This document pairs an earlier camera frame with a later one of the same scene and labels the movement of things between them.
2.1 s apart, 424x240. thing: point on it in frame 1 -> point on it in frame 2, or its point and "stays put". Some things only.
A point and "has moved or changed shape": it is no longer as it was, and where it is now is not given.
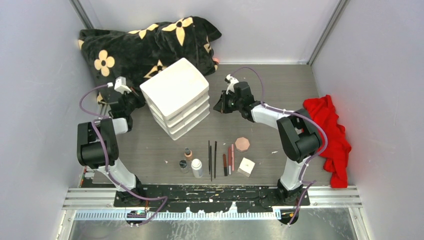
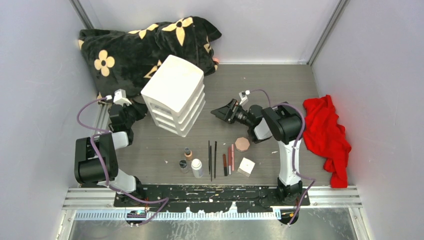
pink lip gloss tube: [232, 156] stays put
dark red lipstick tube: [225, 165] stays put
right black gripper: [221, 106] -> [224, 111]
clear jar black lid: [184, 168] stays put
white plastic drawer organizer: [178, 97] has moved or changed shape
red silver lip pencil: [229, 160] stays put
